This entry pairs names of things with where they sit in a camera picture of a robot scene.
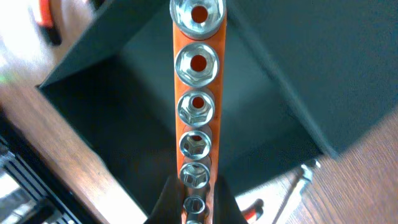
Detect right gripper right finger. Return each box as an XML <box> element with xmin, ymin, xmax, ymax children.
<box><xmin>213</xmin><ymin>176</ymin><xmax>248</xmax><ymax>224</ymax></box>

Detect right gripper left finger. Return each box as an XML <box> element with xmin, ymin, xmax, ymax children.
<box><xmin>144</xmin><ymin>175</ymin><xmax>183</xmax><ymax>224</ymax></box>

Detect red diagonal cutting pliers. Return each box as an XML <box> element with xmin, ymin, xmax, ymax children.
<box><xmin>241</xmin><ymin>198</ymin><xmax>264</xmax><ymax>224</ymax></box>

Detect silver ratchet wrench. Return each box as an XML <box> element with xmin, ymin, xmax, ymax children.
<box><xmin>272</xmin><ymin>159</ymin><xmax>321</xmax><ymax>224</ymax></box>

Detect orange socket holder rail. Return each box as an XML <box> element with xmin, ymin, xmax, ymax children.
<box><xmin>169</xmin><ymin>0</ymin><xmax>227</xmax><ymax>224</ymax></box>

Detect orange black needle-nose pliers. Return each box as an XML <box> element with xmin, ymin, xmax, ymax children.
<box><xmin>30</xmin><ymin>0</ymin><xmax>62</xmax><ymax>46</ymax></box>

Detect black open gift box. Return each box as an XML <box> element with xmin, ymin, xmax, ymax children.
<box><xmin>39</xmin><ymin>0</ymin><xmax>397</xmax><ymax>213</ymax></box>

